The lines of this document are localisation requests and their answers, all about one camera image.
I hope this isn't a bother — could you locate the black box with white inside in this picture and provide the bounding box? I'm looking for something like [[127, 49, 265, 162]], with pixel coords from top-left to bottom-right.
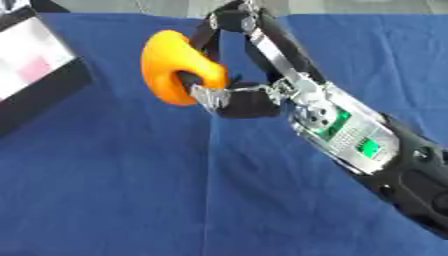
[[0, 0, 95, 136]]

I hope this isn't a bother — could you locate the orange curved toy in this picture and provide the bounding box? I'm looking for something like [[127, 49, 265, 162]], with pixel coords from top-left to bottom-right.
[[140, 29, 230, 107]]

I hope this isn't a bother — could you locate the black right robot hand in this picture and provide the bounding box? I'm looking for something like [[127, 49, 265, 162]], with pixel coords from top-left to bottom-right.
[[176, 0, 329, 120]]

